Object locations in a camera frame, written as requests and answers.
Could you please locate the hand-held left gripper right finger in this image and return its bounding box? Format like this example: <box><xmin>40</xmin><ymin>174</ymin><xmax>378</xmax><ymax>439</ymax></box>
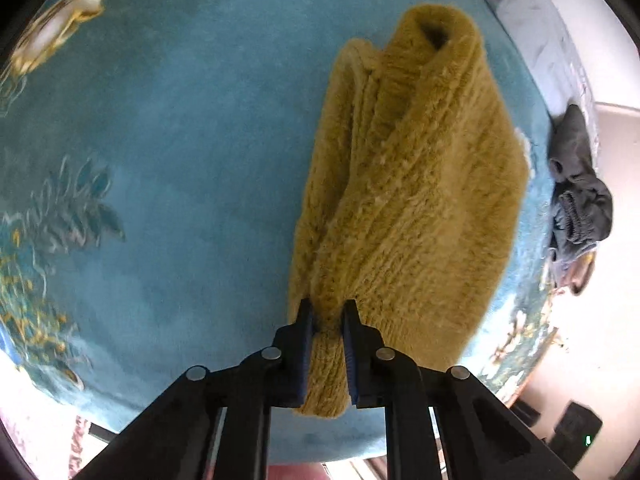
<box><xmin>341</xmin><ymin>299</ymin><xmax>581</xmax><ymax>480</ymax></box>

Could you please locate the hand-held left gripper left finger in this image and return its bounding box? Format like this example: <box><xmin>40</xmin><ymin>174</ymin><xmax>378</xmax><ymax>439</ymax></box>
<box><xmin>70</xmin><ymin>298</ymin><xmax>318</xmax><ymax>480</ymax></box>

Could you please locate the mustard yellow knit sweater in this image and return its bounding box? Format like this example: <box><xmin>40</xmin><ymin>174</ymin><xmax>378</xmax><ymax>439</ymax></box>
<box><xmin>287</xmin><ymin>3</ymin><xmax>530</xmax><ymax>420</ymax></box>

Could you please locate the blue floral blanket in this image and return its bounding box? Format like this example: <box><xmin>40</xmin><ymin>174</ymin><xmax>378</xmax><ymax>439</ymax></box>
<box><xmin>0</xmin><ymin>0</ymin><xmax>596</xmax><ymax>463</ymax></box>

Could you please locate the black box with green light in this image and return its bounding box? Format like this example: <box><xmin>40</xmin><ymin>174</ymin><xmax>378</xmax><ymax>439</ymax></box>
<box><xmin>547</xmin><ymin>401</ymin><xmax>604</xmax><ymax>453</ymax></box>

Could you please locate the dark grey garment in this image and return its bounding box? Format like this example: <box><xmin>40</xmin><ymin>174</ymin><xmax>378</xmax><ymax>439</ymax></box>
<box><xmin>547</xmin><ymin>103</ymin><xmax>614</xmax><ymax>263</ymax></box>

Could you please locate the white grey bedsheet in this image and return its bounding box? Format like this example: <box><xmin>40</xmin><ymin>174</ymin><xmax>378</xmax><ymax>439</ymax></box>
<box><xmin>450</xmin><ymin>0</ymin><xmax>598</xmax><ymax>116</ymax></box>

